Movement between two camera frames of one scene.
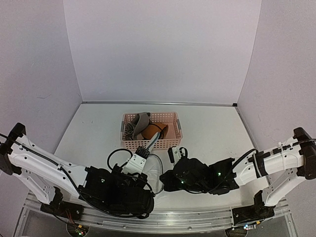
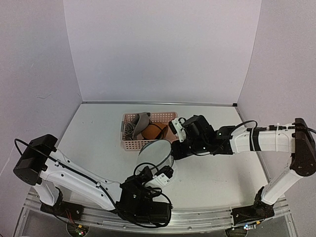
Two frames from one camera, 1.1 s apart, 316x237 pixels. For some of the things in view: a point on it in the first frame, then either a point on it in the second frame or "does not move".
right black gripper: [170, 185] -> [178, 154]
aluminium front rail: [206, 220] does not move
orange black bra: [149, 131] does not move
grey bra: [133, 130] does not move
